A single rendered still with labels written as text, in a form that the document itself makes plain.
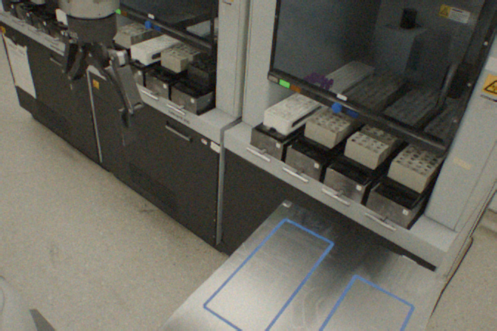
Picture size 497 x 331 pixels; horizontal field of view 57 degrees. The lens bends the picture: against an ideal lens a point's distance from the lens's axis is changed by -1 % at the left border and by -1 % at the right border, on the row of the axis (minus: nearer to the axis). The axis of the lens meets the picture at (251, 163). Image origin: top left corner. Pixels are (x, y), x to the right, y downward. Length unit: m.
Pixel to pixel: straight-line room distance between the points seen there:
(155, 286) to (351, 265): 1.15
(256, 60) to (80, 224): 1.28
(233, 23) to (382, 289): 0.97
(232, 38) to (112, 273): 1.17
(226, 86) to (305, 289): 0.90
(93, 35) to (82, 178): 1.97
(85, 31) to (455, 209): 1.08
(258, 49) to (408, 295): 0.89
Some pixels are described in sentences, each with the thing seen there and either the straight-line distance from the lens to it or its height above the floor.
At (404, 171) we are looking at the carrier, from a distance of 1.42.
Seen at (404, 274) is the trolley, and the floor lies 0.82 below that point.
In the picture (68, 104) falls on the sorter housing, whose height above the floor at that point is 0.38.
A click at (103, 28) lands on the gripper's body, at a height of 1.39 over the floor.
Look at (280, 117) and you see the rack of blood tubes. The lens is 1.55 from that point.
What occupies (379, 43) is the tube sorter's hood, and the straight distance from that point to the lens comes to 1.31.
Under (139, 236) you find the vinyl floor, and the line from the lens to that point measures 2.31.
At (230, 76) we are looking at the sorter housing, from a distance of 1.69.
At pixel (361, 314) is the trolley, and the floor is 0.82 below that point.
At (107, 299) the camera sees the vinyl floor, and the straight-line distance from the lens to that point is 2.10.
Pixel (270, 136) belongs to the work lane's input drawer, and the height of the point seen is 0.81.
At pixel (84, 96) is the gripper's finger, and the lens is 0.92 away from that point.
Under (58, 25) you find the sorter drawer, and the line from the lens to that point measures 2.41.
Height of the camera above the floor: 1.66
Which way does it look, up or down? 37 degrees down
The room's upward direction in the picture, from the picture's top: 5 degrees clockwise
